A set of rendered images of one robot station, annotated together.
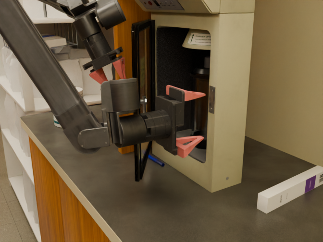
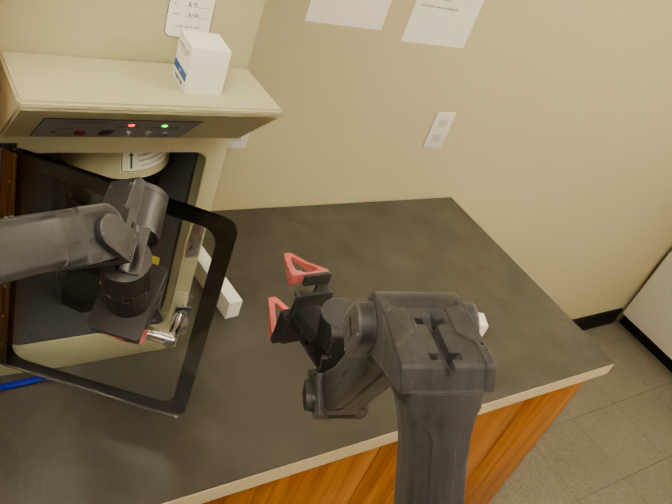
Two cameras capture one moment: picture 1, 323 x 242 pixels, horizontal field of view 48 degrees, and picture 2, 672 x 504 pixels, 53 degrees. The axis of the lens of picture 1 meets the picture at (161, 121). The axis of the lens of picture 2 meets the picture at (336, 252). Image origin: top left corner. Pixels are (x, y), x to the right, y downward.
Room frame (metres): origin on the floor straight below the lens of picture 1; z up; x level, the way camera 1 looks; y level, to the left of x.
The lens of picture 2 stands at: (0.85, 0.78, 1.89)
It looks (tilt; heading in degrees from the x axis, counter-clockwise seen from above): 35 degrees down; 258
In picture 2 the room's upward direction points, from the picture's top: 22 degrees clockwise
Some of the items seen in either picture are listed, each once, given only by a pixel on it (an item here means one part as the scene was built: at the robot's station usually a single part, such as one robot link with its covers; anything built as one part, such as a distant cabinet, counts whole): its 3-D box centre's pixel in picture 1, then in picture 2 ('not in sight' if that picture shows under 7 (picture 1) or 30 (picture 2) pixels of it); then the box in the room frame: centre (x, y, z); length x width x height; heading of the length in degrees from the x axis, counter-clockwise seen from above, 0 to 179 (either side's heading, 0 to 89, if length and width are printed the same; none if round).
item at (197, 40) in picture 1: (213, 36); (112, 131); (1.04, -0.15, 1.34); 0.18 x 0.18 x 0.05
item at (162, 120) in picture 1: (155, 125); (312, 326); (0.68, 0.01, 1.20); 0.07 x 0.07 x 0.10; 32
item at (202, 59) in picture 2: not in sight; (201, 63); (0.93, -0.03, 1.54); 0.05 x 0.05 x 0.06; 28
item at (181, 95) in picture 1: (185, 103); (297, 279); (0.71, -0.05, 1.24); 0.09 x 0.07 x 0.07; 122
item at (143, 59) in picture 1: (143, 94); (105, 299); (0.98, 0.05, 1.19); 0.30 x 0.01 x 0.40; 175
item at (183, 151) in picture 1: (184, 135); (286, 311); (0.71, -0.05, 1.17); 0.09 x 0.07 x 0.07; 122
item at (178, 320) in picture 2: not in sight; (149, 324); (0.91, 0.09, 1.20); 0.10 x 0.05 x 0.03; 175
